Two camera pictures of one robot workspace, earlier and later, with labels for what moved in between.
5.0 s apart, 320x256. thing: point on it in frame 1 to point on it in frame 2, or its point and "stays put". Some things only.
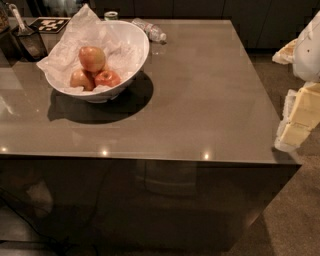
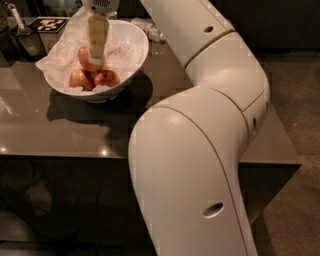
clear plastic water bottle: [152, 30] stays put
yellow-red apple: [92, 59] stays put
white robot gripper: [308, 53] to [101, 5]
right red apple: [106, 78] stays put
